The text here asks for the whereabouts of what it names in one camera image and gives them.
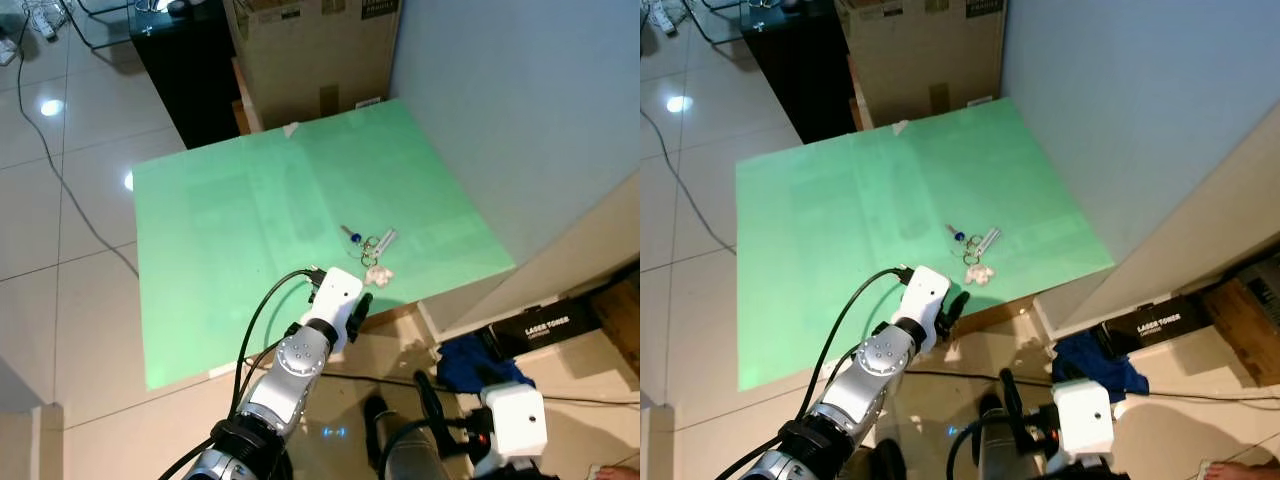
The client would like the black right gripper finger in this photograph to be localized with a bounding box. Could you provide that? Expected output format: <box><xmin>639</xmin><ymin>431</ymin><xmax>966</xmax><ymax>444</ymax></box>
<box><xmin>414</xmin><ymin>369</ymin><xmax>448</xmax><ymax>429</ymax></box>
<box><xmin>999</xmin><ymin>367</ymin><xmax>1028</xmax><ymax>421</ymax></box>

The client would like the bunch of keys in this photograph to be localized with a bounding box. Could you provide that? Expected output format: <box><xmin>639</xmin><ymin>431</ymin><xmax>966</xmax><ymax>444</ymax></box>
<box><xmin>945</xmin><ymin>224</ymin><xmax>1001</xmax><ymax>286</ymax></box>
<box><xmin>340</xmin><ymin>225</ymin><xmax>398</xmax><ymax>286</ymax></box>

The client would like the black robot foot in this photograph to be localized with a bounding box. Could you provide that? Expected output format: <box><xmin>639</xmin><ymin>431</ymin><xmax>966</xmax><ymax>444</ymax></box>
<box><xmin>975</xmin><ymin>393</ymin><xmax>1003</xmax><ymax>441</ymax></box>
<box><xmin>363</xmin><ymin>396</ymin><xmax>393</xmax><ymax>453</ymax></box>
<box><xmin>868</xmin><ymin>438</ymin><xmax>909</xmax><ymax>480</ymax></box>

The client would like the grey robot leg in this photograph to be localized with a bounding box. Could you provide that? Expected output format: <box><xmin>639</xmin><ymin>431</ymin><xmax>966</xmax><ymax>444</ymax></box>
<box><xmin>385</xmin><ymin>430</ymin><xmax>446</xmax><ymax>480</ymax></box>
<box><xmin>978</xmin><ymin>420</ymin><xmax>1031</xmax><ymax>480</ymax></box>

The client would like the blue cloth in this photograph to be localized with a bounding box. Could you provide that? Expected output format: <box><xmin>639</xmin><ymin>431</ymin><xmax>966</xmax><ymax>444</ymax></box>
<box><xmin>1052</xmin><ymin>330</ymin><xmax>1151</xmax><ymax>403</ymax></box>
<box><xmin>437</xmin><ymin>332</ymin><xmax>537</xmax><ymax>394</ymax></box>

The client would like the black laser toner box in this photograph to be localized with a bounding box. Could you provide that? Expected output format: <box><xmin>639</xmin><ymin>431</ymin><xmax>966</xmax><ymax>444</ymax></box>
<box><xmin>1105</xmin><ymin>295</ymin><xmax>1216</xmax><ymax>351</ymax></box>
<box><xmin>487</xmin><ymin>298</ymin><xmax>603</xmax><ymax>353</ymax></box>

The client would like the light green floor mat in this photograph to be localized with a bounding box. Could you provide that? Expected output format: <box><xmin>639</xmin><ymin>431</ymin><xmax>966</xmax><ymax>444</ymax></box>
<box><xmin>735</xmin><ymin>97</ymin><xmax>1116</xmax><ymax>393</ymax></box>
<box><xmin>130</xmin><ymin>97</ymin><xmax>518</xmax><ymax>391</ymax></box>

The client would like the brown wooden crate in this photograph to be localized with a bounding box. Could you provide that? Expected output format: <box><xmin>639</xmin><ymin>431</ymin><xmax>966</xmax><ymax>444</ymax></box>
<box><xmin>1203</xmin><ymin>280</ymin><xmax>1280</xmax><ymax>386</ymax></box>
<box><xmin>588</xmin><ymin>278</ymin><xmax>641</xmax><ymax>376</ymax></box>

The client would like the white panel board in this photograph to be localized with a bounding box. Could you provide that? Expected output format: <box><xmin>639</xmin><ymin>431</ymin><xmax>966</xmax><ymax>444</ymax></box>
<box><xmin>417</xmin><ymin>175</ymin><xmax>641</xmax><ymax>341</ymax></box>
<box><xmin>1033</xmin><ymin>105</ymin><xmax>1280</xmax><ymax>336</ymax></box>

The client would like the brown cardboard box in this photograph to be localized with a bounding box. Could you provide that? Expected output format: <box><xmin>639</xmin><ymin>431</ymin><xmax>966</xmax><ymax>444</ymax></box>
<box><xmin>222</xmin><ymin>0</ymin><xmax>403</xmax><ymax>133</ymax></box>
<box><xmin>835</xmin><ymin>0</ymin><xmax>1008</xmax><ymax>131</ymax></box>

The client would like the grey ribbed device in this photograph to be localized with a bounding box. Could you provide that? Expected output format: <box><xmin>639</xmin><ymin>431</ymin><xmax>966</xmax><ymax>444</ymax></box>
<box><xmin>1225</xmin><ymin>250</ymin><xmax>1280</xmax><ymax>331</ymax></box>

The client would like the black cabinet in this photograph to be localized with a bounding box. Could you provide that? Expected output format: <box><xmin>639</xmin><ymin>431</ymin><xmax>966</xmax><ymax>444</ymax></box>
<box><xmin>128</xmin><ymin>0</ymin><xmax>244</xmax><ymax>151</ymax></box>
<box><xmin>740</xmin><ymin>0</ymin><xmax>863</xmax><ymax>146</ymax></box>

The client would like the glass table top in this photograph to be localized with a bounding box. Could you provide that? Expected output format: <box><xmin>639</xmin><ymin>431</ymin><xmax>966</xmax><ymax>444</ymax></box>
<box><xmin>70</xmin><ymin>0</ymin><xmax>233</xmax><ymax>51</ymax></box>
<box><xmin>690</xmin><ymin>0</ymin><xmax>846</xmax><ymax>46</ymax></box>

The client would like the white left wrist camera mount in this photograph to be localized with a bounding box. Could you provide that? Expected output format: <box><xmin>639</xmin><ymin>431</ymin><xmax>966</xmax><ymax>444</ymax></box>
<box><xmin>309</xmin><ymin>266</ymin><xmax>365</xmax><ymax>346</ymax></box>
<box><xmin>903</xmin><ymin>265</ymin><xmax>953</xmax><ymax>346</ymax></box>

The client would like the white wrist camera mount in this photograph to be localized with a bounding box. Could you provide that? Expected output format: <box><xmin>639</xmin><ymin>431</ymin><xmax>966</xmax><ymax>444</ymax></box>
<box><xmin>903</xmin><ymin>265</ymin><xmax>953</xmax><ymax>346</ymax></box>
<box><xmin>1051</xmin><ymin>379</ymin><xmax>1115</xmax><ymax>463</ymax></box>
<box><xmin>309</xmin><ymin>266</ymin><xmax>365</xmax><ymax>346</ymax></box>
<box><xmin>482</xmin><ymin>382</ymin><xmax>549</xmax><ymax>467</ymax></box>

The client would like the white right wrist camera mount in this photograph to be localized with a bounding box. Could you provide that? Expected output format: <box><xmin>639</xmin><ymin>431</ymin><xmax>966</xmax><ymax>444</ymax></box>
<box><xmin>1051</xmin><ymin>379</ymin><xmax>1115</xmax><ymax>463</ymax></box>
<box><xmin>482</xmin><ymin>382</ymin><xmax>549</xmax><ymax>467</ymax></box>

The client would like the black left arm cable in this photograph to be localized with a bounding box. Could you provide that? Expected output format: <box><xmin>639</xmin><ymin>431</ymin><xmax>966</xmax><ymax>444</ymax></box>
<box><xmin>715</xmin><ymin>266</ymin><xmax>916</xmax><ymax>480</ymax></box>
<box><xmin>160</xmin><ymin>266</ymin><xmax>323</xmax><ymax>480</ymax></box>

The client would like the thin black floor cable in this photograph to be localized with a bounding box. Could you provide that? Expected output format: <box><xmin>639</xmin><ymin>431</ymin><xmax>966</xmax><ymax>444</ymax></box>
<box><xmin>905</xmin><ymin>370</ymin><xmax>1280</xmax><ymax>403</ymax></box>

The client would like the thin grey floor cable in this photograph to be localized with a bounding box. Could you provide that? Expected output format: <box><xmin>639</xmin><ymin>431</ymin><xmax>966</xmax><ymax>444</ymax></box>
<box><xmin>640</xmin><ymin>105</ymin><xmax>738</xmax><ymax>256</ymax></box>
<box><xmin>15</xmin><ymin>15</ymin><xmax>141</xmax><ymax>279</ymax></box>

